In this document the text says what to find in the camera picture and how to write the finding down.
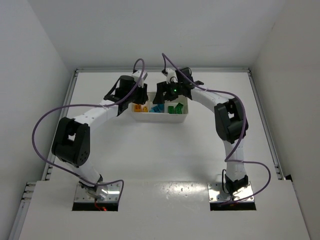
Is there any blue curved lego brick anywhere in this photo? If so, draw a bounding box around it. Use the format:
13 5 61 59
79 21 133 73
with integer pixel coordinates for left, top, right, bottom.
150 106 161 113

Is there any yellow curved lego brick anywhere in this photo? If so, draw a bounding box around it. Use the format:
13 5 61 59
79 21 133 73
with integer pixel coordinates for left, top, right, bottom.
134 104 142 112

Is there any green rectangular lego brick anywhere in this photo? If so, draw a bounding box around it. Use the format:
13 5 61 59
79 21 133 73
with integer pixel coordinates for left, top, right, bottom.
167 105 175 114

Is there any small green lego brick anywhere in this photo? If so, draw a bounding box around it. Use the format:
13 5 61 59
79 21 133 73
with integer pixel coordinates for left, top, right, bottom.
174 102 184 114

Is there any blue rectangular lego brick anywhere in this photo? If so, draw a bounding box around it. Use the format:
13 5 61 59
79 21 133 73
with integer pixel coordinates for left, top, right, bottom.
157 104 165 113

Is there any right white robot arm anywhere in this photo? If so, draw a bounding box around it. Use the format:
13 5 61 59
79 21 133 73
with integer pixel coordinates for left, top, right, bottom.
153 67 249 195

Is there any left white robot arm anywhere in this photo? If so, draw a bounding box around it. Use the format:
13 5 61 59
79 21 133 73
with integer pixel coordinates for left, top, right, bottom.
51 71 148 199

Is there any white three-compartment tray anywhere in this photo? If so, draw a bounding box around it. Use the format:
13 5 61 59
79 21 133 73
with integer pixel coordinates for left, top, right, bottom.
128 92 189 123

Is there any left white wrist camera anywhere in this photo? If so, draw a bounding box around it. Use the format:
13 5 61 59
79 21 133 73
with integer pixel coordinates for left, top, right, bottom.
131 70 148 88

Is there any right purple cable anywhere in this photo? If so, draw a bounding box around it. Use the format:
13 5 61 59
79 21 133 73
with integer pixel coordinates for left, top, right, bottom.
161 52 272 206

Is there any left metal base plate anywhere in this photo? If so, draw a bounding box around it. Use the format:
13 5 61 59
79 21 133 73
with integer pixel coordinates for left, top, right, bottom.
74 182 122 204

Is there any metal base plate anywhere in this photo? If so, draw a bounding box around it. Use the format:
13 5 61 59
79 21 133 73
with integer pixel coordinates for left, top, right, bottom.
74 182 122 204
208 181 256 205

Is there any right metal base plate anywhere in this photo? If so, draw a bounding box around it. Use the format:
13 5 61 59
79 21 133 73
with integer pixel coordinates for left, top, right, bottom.
208 181 256 205

